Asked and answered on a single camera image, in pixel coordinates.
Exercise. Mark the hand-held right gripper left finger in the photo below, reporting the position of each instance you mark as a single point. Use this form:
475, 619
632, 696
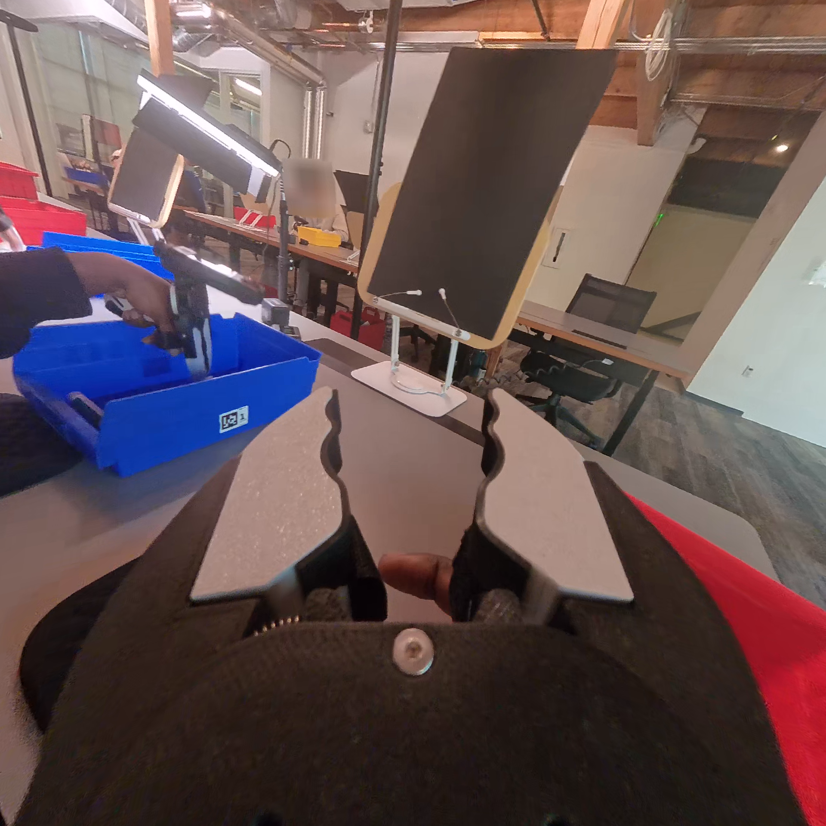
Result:
271, 510

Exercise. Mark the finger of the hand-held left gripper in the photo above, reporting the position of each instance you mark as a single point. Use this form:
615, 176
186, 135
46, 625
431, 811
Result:
201, 348

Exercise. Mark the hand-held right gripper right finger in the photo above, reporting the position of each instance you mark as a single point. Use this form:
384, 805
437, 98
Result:
555, 516

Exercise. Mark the blue plastic bin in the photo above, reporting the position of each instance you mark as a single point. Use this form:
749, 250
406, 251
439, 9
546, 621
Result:
97, 248
161, 413

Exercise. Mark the red plastic bin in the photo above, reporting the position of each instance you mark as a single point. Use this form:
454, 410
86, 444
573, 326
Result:
774, 613

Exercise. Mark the person's left forearm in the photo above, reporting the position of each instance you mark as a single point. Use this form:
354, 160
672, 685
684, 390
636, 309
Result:
39, 297

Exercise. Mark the person's left hand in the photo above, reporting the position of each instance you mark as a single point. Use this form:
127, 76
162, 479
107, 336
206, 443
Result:
129, 284

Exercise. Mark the person's right hand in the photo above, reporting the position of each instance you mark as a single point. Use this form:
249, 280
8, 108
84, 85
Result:
416, 574

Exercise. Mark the long wooden workbench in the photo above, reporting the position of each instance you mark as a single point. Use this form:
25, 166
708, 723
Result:
258, 235

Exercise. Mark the small grey box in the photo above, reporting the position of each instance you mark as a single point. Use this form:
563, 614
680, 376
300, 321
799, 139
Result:
272, 313

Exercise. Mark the yellow box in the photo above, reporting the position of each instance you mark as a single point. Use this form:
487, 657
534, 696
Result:
319, 237

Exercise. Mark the small wood-backed black panel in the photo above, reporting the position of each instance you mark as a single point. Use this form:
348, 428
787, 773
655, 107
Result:
145, 177

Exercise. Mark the black office chair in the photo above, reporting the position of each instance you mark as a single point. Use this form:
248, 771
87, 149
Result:
610, 300
568, 381

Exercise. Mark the LED panel light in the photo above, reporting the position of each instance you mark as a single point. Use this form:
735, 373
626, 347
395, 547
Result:
206, 139

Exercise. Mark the red bag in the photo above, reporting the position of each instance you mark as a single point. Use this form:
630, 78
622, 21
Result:
361, 326

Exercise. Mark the red plastic tray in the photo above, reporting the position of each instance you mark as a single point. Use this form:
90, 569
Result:
16, 177
45, 219

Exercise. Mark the wood-edged grey desk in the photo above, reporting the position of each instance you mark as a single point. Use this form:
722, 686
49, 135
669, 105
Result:
613, 348

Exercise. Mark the black mesh pad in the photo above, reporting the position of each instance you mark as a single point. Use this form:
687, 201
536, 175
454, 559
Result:
64, 645
32, 445

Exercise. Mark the black disc on pole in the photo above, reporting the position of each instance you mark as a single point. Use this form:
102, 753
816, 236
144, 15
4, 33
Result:
381, 161

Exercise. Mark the black flat panel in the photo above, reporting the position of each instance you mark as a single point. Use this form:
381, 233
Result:
484, 193

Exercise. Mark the white paper notice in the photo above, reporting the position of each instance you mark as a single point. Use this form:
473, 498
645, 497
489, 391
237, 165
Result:
818, 274

